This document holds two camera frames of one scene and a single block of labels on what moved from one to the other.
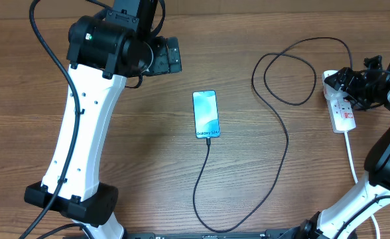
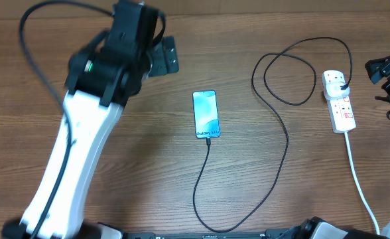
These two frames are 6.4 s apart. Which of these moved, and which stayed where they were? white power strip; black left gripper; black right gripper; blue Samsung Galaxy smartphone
Moved: black right gripper
Stayed: white power strip; black left gripper; blue Samsung Galaxy smartphone
